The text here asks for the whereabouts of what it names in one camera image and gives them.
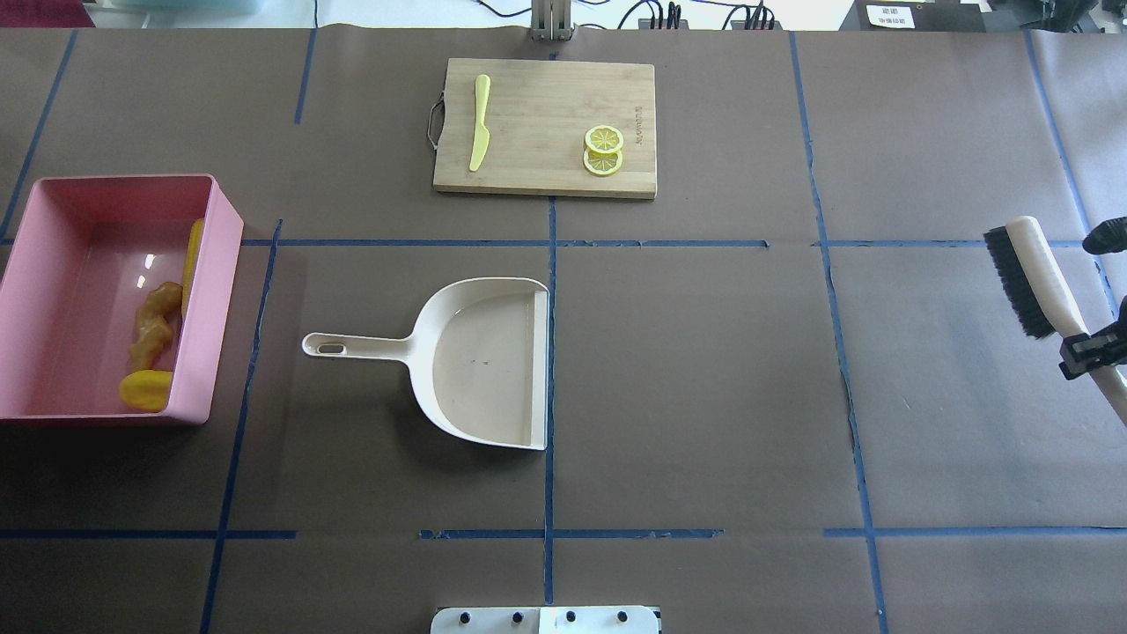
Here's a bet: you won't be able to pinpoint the toy lemon slice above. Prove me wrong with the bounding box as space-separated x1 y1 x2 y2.
582 149 624 177
584 125 625 155

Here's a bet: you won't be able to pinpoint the white hand brush black bristles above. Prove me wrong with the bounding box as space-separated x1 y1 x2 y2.
983 216 1126 422

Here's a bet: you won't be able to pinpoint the pink plastic bin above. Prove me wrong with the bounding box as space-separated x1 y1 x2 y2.
1 175 243 428

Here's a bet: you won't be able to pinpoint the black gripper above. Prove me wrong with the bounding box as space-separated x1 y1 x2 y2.
1058 217 1127 379

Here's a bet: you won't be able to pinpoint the aluminium frame post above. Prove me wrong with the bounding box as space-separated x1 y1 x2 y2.
530 0 575 41

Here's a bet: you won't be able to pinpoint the yellow toy corn cob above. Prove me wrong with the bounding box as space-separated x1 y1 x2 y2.
180 218 204 320

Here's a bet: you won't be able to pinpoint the wooden cutting board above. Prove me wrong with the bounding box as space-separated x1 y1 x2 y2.
433 59 659 200

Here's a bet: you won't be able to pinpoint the yellow toy potato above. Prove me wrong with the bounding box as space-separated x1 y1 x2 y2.
118 369 174 413

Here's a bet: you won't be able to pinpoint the yellow plastic toy knife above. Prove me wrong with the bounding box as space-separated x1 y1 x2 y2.
468 75 491 173

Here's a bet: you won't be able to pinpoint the black rectangular box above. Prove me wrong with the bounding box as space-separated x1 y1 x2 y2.
838 1 987 33

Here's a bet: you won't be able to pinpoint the lower toy lemon slice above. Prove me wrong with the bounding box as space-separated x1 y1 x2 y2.
582 149 624 177

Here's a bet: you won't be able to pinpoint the tan toy ginger root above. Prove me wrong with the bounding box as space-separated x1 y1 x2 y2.
128 282 184 370

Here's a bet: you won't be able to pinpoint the upper toy lemon slice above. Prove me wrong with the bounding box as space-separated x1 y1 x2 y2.
584 125 625 155

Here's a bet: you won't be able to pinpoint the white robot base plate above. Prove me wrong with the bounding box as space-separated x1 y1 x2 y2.
431 605 663 633

